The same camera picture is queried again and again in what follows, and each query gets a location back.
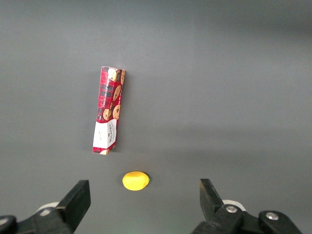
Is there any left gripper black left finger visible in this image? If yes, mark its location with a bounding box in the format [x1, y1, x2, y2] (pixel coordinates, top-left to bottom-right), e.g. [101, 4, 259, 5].
[0, 179, 91, 234]

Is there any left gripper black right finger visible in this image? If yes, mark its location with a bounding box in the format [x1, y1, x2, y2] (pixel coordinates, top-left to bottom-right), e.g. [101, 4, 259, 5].
[191, 178, 303, 234]

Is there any yellow lemon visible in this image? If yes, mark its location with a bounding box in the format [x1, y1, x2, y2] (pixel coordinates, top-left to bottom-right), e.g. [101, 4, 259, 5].
[122, 171, 151, 192]

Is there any red tartan cookie box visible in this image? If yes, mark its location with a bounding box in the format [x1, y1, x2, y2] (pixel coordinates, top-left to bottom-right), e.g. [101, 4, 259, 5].
[92, 65, 126, 156]

